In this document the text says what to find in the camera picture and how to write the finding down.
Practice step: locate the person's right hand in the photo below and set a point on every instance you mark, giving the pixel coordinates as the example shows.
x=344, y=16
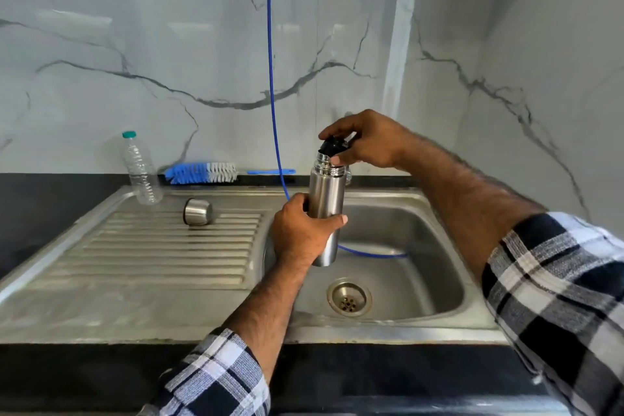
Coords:
x=378, y=140

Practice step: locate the person's left hand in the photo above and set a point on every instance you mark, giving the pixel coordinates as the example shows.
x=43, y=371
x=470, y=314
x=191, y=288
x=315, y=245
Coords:
x=292, y=235

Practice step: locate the person's left thumb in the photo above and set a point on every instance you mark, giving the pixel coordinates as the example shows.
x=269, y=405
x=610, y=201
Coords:
x=331, y=222

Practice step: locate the person's right thumb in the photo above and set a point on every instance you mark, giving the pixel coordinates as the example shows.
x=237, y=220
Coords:
x=358, y=152

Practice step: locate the black flask stopper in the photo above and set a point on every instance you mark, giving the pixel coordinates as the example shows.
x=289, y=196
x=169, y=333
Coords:
x=333, y=146

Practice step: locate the stainless steel vacuum flask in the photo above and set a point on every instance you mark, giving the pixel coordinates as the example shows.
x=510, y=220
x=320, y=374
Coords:
x=325, y=196

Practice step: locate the person's right forearm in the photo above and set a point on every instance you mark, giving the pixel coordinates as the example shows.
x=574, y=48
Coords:
x=463, y=196

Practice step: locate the person's left forearm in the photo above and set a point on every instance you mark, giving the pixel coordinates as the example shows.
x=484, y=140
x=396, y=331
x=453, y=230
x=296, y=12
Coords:
x=268, y=303

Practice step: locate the sink drain strainer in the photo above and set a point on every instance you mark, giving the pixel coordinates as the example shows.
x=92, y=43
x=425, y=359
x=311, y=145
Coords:
x=349, y=298

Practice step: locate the steel flask cup lid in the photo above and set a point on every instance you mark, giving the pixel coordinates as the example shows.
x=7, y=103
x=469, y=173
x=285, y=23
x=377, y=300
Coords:
x=199, y=212

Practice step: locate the blue white bottle brush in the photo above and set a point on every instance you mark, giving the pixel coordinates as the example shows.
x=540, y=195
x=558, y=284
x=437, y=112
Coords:
x=195, y=173

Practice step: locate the stainless steel sink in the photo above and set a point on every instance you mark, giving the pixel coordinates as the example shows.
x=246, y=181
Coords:
x=146, y=255

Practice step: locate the plaid shirt left sleeve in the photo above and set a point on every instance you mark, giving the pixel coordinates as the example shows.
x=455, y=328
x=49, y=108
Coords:
x=219, y=376

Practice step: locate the plaid shirt sleeve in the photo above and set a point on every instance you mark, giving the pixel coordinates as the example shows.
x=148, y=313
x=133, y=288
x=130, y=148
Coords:
x=560, y=303
x=219, y=376

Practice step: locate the clear plastic water bottle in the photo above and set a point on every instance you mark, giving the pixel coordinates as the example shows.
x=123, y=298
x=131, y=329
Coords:
x=144, y=177

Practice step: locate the plaid shirt right sleeve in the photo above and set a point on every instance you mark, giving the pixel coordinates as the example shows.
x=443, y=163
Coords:
x=560, y=303

